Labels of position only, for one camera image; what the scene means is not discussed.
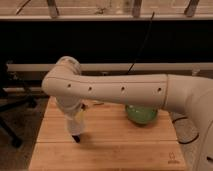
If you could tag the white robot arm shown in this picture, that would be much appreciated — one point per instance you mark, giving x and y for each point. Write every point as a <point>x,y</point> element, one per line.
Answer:
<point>189,95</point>

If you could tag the green bowl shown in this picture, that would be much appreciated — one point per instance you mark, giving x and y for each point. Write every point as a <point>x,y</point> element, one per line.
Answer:
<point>140,115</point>

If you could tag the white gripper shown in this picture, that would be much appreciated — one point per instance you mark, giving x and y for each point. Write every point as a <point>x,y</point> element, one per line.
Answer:
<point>74,112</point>

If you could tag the black eraser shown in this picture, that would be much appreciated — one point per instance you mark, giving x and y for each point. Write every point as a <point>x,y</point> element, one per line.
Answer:
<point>76,138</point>

